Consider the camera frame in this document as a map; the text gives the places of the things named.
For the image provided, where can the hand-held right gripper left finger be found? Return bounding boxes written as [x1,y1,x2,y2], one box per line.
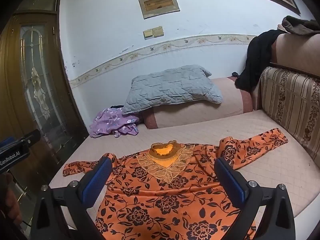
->
[30,155,113,240]

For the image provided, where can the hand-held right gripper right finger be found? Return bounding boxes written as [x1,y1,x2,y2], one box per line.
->
[214,157,297,240]

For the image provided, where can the orange floral shirt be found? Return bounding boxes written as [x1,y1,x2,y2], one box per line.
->
[62,128,289,240]

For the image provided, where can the person's left hand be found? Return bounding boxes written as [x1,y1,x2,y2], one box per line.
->
[0,174,22,230]

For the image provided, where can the pink quilted sofa bed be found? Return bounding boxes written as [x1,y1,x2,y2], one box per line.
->
[49,110,320,230]

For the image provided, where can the purple floral garment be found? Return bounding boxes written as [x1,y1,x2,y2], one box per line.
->
[89,107,140,138]

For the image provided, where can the pink bolster cushion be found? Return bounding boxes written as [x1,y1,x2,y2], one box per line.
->
[143,76,253,130]

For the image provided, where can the striped floral backrest cushion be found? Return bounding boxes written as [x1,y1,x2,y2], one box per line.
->
[259,66,320,167]

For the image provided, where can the grey quilted pillow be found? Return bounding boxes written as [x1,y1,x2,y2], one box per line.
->
[122,64,223,115]

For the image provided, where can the black garment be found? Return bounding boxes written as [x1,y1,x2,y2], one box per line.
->
[235,29,283,92]

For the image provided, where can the plain pink backrest cushion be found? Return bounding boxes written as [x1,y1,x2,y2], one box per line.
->
[270,32,320,78]

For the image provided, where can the dark brown garment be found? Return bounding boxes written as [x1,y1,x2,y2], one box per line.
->
[277,15,320,36]

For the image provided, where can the beige wall plaque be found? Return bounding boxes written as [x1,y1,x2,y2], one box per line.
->
[138,0,181,19]

